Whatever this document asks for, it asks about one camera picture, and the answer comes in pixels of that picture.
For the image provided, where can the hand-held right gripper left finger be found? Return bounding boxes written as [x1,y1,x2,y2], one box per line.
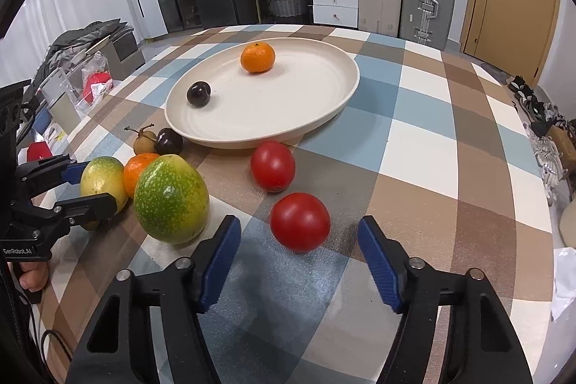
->
[65,214,244,384]

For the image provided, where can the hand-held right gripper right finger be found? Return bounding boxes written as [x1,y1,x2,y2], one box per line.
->
[357,215,534,384]

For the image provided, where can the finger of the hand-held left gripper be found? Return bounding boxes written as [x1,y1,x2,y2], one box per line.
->
[10,192,119,250]
[15,154,91,199]

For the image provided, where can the small yellow-green passion fruit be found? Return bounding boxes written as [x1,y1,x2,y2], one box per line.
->
[80,156,130,231]

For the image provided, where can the orange mandarin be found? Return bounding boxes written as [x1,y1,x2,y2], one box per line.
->
[123,153,161,199]
[240,42,276,74]

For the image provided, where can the brown longan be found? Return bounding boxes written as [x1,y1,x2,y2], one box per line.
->
[125,125,158,155]

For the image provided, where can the large green passion fruit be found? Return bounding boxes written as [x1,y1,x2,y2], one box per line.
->
[134,154,211,245]

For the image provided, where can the red tomato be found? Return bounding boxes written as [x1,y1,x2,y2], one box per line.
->
[250,141,296,193]
[270,193,331,253]

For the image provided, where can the dark red cherry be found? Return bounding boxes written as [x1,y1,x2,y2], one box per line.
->
[186,81,212,108]
[154,127,184,155]

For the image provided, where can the cream round plate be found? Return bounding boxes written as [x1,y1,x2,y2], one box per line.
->
[164,37,361,149]

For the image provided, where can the person's left hand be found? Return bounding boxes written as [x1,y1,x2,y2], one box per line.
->
[6,260,49,293]

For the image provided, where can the white flat box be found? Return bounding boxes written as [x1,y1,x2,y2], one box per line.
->
[38,67,84,135]

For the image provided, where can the clear plastic bag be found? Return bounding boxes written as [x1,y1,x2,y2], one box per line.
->
[67,51,115,117]

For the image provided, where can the grey storage box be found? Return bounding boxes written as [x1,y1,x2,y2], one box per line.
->
[109,25,147,78]

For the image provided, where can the checkered tablecloth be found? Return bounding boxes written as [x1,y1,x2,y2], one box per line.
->
[27,24,554,384]

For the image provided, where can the dark jacket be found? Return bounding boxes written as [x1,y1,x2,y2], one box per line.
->
[45,19,136,70]

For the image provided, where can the rows of assorted shoes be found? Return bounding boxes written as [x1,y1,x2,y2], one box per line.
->
[526,103,576,196]

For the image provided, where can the pile of dark shoes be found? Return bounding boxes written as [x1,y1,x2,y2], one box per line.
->
[508,74,547,110]

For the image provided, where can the silver suitcase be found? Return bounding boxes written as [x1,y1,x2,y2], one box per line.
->
[400,0,458,50]

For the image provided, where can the black cable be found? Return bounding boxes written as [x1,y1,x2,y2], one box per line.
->
[40,329,73,364]

